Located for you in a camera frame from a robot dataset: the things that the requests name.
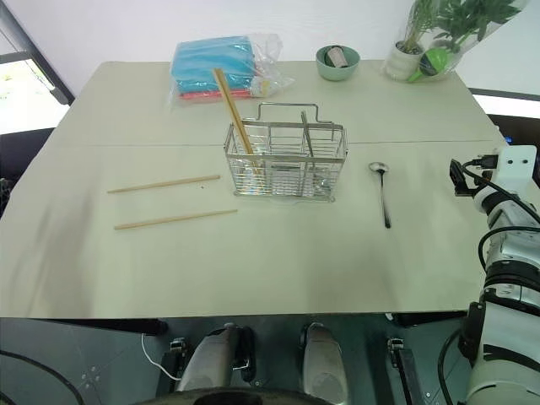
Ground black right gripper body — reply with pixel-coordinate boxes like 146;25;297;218
449;158;483;198

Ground white plant pot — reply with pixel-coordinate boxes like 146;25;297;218
386;40;425;82

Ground potted green plant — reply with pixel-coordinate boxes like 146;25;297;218
381;0;529;84

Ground green leafy plant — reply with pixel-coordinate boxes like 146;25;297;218
404;0;527;55

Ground green bowl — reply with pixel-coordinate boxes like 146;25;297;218
315;44;361;82

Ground small grey roll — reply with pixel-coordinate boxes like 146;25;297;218
326;46;350;69

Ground silver right robot leg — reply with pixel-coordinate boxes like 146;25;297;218
298;321;350;405

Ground silver robot leg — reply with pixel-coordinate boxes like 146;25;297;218
174;323;256;394
298;321;350;405

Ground wooden chopstick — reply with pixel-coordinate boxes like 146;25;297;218
113;208;239;231
212;68;251;157
106;174;222;195
216;67;256;156

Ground plastic bag of blue cloths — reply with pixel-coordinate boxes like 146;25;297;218
168;33;297;112

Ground silver left robot leg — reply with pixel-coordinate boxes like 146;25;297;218
174;323;256;394

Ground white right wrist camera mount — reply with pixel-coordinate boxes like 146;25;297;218
494;144;538;190

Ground metal spoon with black handle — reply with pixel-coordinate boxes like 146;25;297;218
368;161;393;230

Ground metal utensil handle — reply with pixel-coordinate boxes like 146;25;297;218
300;110;316;154

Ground metal wire cutlery caddy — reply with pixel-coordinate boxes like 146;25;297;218
223;102;349;203

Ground black lower body cable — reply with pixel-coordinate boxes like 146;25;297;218
436;327;468;405

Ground white floor cable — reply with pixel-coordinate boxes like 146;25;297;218
140;332;180;381

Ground black window frame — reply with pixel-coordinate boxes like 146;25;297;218
0;0;76;105

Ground black floor cable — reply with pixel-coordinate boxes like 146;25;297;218
0;348;86;405

